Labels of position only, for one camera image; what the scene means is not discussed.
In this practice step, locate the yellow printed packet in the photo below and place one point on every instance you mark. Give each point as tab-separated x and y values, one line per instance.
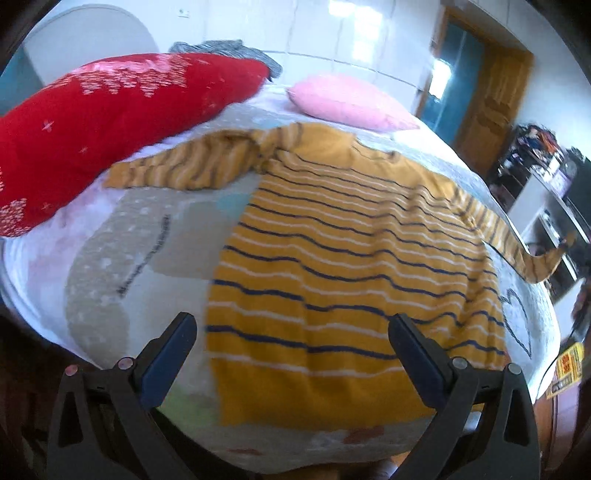
567	369

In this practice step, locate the wooden door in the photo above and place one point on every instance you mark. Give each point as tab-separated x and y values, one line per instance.
494	106

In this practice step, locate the white cluttered shelf unit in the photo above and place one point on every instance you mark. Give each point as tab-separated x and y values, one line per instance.
535	194

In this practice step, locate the white rounded headboard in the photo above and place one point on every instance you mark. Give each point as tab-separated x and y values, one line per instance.
87	41

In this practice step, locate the patterned bed blanket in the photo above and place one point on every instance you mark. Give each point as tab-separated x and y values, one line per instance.
120	286

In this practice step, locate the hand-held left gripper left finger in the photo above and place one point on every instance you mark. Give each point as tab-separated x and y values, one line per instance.
167	365

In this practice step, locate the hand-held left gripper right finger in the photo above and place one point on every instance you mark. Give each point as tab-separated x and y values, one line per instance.
419	365

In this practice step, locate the pink pillow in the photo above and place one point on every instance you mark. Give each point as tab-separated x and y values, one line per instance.
346	104

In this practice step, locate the black television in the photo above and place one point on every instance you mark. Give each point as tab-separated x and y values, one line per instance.
581	194

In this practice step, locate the yellow striped sweater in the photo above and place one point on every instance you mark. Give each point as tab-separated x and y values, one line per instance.
323	277

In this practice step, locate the grey knitted garment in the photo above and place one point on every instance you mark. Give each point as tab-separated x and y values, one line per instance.
221	47

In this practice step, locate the red patterned quilt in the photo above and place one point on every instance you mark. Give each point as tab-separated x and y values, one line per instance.
92	129

